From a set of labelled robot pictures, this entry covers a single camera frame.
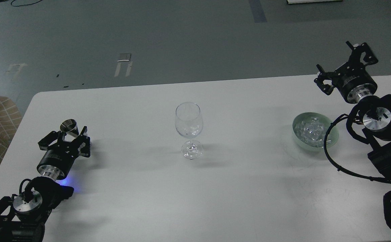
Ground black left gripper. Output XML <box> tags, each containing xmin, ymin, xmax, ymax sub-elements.
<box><xmin>37</xmin><ymin>126</ymin><xmax>91</xmax><ymax>181</ymax></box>

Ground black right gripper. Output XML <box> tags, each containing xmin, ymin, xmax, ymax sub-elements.
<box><xmin>314</xmin><ymin>41</ymin><xmax>379</xmax><ymax>104</ymax></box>

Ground steel cocktail jigger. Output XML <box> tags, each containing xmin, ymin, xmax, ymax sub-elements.
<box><xmin>60</xmin><ymin>119</ymin><xmax>92</xmax><ymax>145</ymax></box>

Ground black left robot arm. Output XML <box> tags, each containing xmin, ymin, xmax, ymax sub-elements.
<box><xmin>0</xmin><ymin>126</ymin><xmax>91</xmax><ymax>242</ymax></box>

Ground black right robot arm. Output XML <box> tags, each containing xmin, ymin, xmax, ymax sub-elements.
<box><xmin>314</xmin><ymin>41</ymin><xmax>391</xmax><ymax>184</ymax></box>

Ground clear ice cubes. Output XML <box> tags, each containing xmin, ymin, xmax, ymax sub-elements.
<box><xmin>293</xmin><ymin>116</ymin><xmax>330</xmax><ymax>148</ymax></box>

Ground clear wine glass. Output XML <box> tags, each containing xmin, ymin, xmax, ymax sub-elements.
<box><xmin>175</xmin><ymin>102</ymin><xmax>204</xmax><ymax>160</ymax></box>

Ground green bowl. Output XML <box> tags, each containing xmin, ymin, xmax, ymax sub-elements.
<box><xmin>291</xmin><ymin>112</ymin><xmax>332</xmax><ymax>152</ymax></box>

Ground black floor cable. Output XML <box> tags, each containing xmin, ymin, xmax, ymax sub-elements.
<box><xmin>0</xmin><ymin>0</ymin><xmax>43</xmax><ymax>13</ymax></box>

